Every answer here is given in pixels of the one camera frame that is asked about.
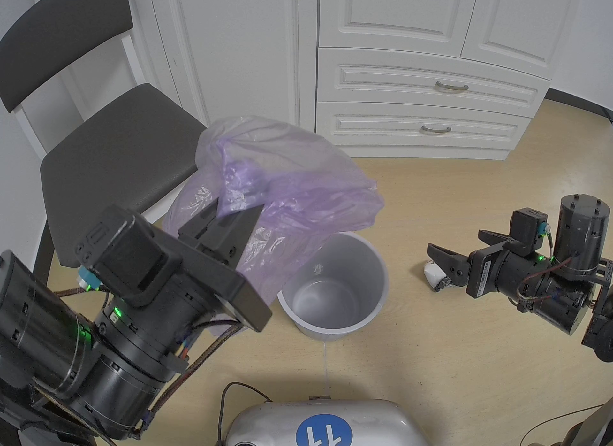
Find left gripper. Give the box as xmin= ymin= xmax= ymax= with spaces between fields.
xmin=93 ymin=197 xmax=273 ymax=383

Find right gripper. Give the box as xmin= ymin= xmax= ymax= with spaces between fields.
xmin=427 ymin=229 xmax=559 ymax=299

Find white paper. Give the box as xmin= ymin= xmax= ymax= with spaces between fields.
xmin=424 ymin=262 xmax=448 ymax=289

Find purple plastic bag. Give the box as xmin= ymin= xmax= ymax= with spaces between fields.
xmin=163 ymin=116 xmax=385 ymax=337

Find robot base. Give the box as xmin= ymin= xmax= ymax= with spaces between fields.
xmin=229 ymin=398 xmax=429 ymax=446

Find pale grey trash bin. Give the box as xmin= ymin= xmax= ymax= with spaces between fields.
xmin=277 ymin=231 xmax=389 ymax=339

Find white chair dark grey cushions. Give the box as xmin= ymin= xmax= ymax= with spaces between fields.
xmin=0 ymin=0 xmax=220 ymax=267

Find white wardrobe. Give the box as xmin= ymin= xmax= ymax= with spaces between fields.
xmin=120 ymin=0 xmax=582 ymax=163

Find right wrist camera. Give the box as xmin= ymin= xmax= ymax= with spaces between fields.
xmin=508 ymin=208 xmax=550 ymax=258

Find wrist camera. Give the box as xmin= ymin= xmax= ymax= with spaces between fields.
xmin=508 ymin=208 xmax=550 ymax=258
xmin=74 ymin=204 xmax=182 ymax=308

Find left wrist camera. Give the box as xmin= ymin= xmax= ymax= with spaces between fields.
xmin=74 ymin=204 xmax=182 ymax=308

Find thin black cable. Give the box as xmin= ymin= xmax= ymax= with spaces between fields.
xmin=524 ymin=405 xmax=602 ymax=446

